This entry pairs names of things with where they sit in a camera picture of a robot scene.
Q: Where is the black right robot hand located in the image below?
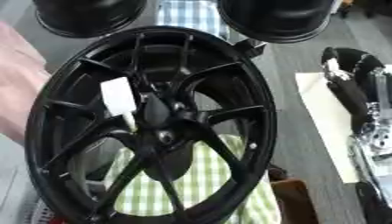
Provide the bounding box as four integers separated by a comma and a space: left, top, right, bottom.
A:
319, 46, 388, 135

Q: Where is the black round wheel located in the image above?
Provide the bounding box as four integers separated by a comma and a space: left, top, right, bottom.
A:
215, 0, 339, 45
31, 0, 149, 39

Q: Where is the white pin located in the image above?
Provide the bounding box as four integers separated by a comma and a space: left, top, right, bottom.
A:
99, 76, 140, 133

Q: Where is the black spoked wheel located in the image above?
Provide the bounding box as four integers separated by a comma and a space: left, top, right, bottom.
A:
23, 25, 281, 224

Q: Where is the white flat sheet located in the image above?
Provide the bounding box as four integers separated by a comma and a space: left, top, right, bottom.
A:
294, 72, 392, 185

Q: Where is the brown wooden stand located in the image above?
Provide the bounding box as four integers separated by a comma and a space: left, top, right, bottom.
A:
268, 165, 322, 224

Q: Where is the pink fabric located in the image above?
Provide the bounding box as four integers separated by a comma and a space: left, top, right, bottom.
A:
0, 21, 54, 144

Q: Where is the small black bracket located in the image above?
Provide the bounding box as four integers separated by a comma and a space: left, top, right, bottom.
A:
233, 38, 269, 59

